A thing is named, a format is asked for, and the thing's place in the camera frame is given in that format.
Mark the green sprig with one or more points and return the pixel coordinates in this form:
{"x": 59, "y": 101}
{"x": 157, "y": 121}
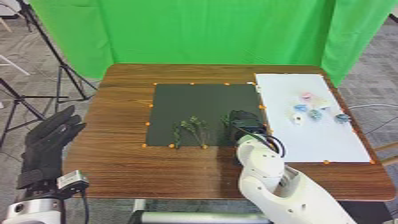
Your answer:
{"x": 176, "y": 133}
{"x": 224, "y": 120}
{"x": 190, "y": 128}
{"x": 199, "y": 122}

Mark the pale grey bar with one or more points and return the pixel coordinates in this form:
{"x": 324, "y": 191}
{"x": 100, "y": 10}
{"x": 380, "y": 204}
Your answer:
{"x": 201, "y": 218}

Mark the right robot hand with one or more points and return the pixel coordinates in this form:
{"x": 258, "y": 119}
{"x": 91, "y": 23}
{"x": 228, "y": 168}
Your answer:
{"x": 242, "y": 118}

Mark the black light stand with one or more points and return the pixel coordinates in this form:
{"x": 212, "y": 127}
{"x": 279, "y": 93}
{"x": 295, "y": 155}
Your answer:
{"x": 59, "y": 63}

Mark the black tripod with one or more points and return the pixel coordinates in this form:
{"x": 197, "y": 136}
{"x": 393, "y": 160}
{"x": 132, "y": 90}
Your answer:
{"x": 20, "y": 106}

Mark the white sheet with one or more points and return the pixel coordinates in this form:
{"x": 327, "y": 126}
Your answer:
{"x": 308, "y": 140}

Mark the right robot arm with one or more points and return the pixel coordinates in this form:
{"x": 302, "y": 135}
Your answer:
{"x": 277, "y": 190}

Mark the white flower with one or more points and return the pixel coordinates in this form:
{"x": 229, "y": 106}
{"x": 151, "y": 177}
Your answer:
{"x": 324, "y": 104}

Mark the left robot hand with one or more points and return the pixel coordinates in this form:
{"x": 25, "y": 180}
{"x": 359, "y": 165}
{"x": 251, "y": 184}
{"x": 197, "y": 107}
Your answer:
{"x": 48, "y": 143}

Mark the dark mat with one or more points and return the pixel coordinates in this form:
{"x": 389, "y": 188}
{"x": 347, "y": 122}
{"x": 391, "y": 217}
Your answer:
{"x": 196, "y": 103}

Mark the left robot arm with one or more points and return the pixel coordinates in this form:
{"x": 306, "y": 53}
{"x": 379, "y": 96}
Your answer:
{"x": 36, "y": 208}

